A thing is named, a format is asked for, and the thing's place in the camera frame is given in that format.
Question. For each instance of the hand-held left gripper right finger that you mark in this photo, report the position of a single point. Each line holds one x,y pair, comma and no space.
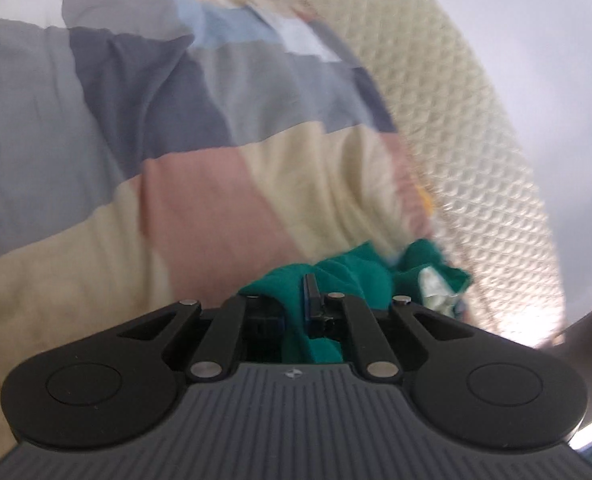
310,295

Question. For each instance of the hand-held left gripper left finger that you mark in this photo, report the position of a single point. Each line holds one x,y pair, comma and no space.
220,335

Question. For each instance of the green hoodie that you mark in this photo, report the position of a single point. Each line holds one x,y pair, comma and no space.
356,270

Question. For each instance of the patchwork quilt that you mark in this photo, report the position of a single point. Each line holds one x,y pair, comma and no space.
125,160

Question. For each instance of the quilted cream headboard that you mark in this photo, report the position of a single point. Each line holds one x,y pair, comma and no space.
476,135

